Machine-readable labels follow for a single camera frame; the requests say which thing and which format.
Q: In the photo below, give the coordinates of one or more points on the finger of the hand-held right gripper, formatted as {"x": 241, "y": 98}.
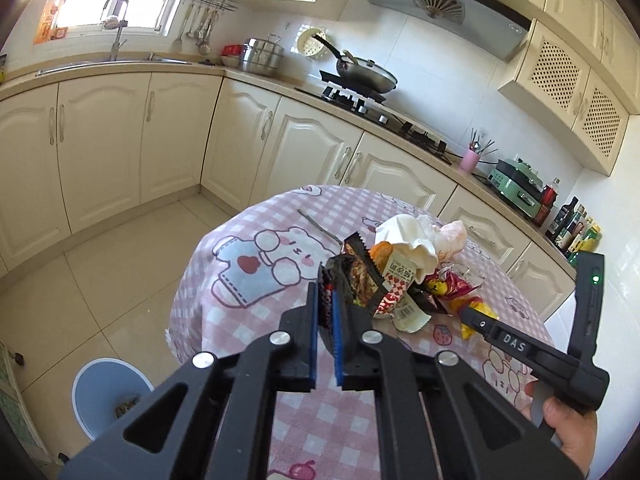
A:
{"x": 475, "y": 320}

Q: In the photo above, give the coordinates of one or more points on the white sachet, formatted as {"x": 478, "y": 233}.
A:
{"x": 412, "y": 315}

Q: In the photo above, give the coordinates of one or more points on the brown sauce bottle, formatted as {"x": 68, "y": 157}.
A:
{"x": 581, "y": 240}

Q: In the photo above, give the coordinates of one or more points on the bundle of chopsticks and spoons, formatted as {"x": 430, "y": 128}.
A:
{"x": 482, "y": 145}

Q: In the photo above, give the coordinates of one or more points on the pink utensil cup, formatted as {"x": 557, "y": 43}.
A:
{"x": 470, "y": 160}

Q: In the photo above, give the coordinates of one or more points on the cream lower cabinets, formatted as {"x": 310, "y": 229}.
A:
{"x": 100, "y": 150}

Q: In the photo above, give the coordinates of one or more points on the person's right hand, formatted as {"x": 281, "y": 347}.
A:
{"x": 570, "y": 432}

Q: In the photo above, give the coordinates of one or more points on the dark sauce bottle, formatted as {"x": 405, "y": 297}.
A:
{"x": 572, "y": 232}

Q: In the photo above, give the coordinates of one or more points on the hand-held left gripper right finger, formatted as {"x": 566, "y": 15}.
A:
{"x": 340, "y": 347}

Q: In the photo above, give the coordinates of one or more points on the steel stock pot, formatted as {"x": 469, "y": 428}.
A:
{"x": 260, "y": 57}

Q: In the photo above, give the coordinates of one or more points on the hanging steel ladle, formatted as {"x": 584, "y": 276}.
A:
{"x": 192, "y": 25}

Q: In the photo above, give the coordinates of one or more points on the black wrapper with orange edge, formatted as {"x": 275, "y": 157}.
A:
{"x": 362, "y": 252}

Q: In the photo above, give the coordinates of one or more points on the blue trash bin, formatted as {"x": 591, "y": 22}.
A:
{"x": 95, "y": 390}

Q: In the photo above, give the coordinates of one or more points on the steel sink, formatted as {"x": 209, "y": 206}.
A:
{"x": 100, "y": 62}

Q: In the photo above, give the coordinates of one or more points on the beige countertop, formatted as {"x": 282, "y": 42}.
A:
{"x": 270, "y": 79}

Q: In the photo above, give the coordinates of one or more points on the black gas stove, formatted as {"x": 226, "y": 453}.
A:
{"x": 395, "y": 125}

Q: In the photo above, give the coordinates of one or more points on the green patterned mat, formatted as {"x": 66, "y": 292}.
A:
{"x": 20, "y": 410}

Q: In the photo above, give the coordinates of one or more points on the thin metal skewer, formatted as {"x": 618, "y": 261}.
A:
{"x": 320, "y": 225}

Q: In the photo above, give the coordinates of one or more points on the red and yellow wrapper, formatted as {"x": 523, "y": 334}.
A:
{"x": 450, "y": 287}

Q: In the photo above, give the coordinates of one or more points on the cream colander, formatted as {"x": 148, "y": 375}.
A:
{"x": 310, "y": 42}

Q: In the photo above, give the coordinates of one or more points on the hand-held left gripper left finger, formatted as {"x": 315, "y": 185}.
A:
{"x": 312, "y": 342}

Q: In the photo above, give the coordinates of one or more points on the grey range hood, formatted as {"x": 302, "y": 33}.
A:
{"x": 400, "y": 5}

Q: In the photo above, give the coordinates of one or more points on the hanging steel skimmer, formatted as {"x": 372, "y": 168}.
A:
{"x": 204, "y": 42}

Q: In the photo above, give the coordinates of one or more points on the red white checkered wrapper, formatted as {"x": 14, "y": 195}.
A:
{"x": 392, "y": 290}

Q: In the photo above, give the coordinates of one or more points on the red sauce bottle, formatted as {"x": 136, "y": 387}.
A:
{"x": 546, "y": 202}

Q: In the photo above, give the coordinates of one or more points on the steel frying pan with lid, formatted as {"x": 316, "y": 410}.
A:
{"x": 367, "y": 75}

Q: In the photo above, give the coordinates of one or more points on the red bowl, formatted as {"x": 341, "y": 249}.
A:
{"x": 231, "y": 55}

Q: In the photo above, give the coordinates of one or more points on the green electric cooker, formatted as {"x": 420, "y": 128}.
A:
{"x": 515, "y": 187}

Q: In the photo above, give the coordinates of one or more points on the orange wall sticker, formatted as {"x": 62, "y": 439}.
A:
{"x": 47, "y": 25}

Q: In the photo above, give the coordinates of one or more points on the hanging steel spatula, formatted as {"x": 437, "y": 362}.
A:
{"x": 179, "y": 35}

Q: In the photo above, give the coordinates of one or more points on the steel faucet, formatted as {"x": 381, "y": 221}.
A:
{"x": 119, "y": 25}

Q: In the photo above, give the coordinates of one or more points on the dark oil bottle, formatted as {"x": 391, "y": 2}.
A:
{"x": 560, "y": 220}

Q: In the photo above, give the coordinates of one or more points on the dark snack wrapper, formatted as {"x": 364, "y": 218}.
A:
{"x": 350, "y": 280}

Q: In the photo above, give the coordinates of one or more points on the pink checkered tablecloth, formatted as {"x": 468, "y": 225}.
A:
{"x": 240, "y": 320}

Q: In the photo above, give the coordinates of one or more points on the yellow green bottle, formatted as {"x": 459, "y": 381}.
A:
{"x": 590, "y": 242}

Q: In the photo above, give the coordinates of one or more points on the cream lattice corner cabinet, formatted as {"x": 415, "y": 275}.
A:
{"x": 565, "y": 90}

